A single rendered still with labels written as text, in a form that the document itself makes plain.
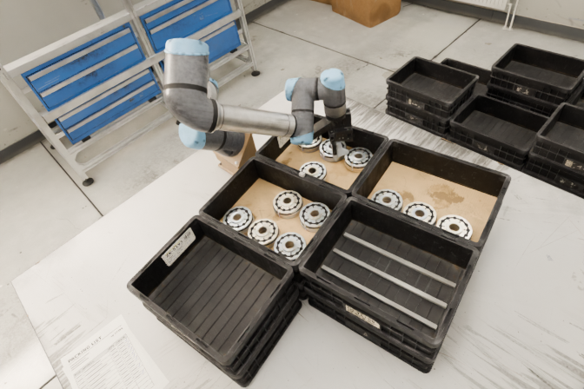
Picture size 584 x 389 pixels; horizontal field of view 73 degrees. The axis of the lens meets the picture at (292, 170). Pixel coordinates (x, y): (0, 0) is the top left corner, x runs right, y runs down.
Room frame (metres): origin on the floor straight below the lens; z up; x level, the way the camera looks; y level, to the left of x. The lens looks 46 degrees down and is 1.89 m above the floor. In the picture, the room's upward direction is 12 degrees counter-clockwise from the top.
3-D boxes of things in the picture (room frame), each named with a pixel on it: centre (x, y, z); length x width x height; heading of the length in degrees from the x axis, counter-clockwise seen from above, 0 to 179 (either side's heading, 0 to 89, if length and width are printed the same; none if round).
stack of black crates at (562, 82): (1.66, -1.42, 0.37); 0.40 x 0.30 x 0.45; 36
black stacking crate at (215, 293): (0.60, 0.29, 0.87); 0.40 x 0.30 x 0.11; 46
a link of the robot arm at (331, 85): (1.05, -0.18, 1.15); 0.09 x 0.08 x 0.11; 72
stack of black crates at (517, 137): (1.42, -1.10, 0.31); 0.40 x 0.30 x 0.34; 36
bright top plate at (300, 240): (0.69, 0.06, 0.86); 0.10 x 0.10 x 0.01
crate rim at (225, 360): (0.60, 0.29, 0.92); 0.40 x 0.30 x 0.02; 46
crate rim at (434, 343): (0.54, -0.20, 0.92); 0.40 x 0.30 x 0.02; 46
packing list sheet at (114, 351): (0.48, 0.67, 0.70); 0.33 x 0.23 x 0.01; 36
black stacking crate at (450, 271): (0.54, -0.20, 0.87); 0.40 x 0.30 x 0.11; 46
